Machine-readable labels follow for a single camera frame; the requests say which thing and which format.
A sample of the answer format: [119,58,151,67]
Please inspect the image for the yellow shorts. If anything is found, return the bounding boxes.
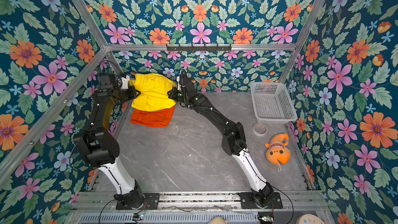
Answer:
[129,74,177,112]

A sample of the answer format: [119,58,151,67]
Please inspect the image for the orange shorts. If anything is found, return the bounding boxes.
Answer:
[130,106,175,128]

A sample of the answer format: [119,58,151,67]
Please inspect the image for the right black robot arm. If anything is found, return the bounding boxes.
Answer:
[167,70,274,208]

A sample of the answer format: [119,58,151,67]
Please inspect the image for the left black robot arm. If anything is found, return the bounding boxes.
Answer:
[73,74,145,209]

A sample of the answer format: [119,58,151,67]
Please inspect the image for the white tape roll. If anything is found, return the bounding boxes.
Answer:
[252,122,268,137]

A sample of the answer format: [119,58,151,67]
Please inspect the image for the white plastic basket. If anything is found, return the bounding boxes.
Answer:
[250,82,298,124]

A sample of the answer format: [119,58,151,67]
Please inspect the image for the orange fish plush toy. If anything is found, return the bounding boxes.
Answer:
[265,133,291,172]

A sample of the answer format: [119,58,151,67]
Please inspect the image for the beige round object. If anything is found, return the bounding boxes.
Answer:
[207,216,228,224]

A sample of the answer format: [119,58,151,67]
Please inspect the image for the white round device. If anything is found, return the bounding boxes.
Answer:
[296,214,324,224]

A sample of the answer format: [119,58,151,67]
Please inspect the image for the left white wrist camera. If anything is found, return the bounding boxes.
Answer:
[120,75,130,89]

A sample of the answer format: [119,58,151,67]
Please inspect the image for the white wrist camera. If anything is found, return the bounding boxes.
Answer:
[176,76,181,91]
[120,75,130,89]

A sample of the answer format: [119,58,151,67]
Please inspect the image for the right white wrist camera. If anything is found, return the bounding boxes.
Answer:
[176,76,181,91]

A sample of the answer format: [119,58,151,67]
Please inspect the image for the black hook rail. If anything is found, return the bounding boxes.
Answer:
[166,44,232,52]

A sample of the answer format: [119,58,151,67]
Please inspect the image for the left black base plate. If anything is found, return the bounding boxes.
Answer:
[116,193,160,211]

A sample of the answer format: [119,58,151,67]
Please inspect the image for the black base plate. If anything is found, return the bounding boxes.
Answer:
[116,193,160,211]
[237,192,283,209]

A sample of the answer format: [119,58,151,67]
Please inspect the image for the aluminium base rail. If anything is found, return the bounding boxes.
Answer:
[66,190,335,224]

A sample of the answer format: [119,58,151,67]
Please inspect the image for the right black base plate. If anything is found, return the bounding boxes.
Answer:
[237,192,283,209]

